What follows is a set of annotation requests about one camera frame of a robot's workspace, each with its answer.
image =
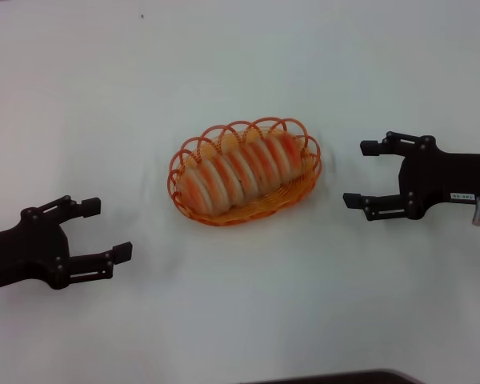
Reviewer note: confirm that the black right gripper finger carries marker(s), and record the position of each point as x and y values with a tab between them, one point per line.
371	148
353	200

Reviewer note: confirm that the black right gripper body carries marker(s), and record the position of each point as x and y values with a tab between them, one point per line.
444	178

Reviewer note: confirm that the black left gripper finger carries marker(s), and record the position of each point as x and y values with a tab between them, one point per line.
122	253
90	207

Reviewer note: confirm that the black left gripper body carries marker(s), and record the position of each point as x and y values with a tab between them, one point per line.
32	250

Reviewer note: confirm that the orange woven plastic basket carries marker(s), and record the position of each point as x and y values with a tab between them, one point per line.
272	201

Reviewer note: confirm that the sliced orange-crust bread loaf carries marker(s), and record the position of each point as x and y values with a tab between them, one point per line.
244	172

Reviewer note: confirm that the dark curved robot base edge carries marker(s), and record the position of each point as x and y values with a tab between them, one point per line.
364	378

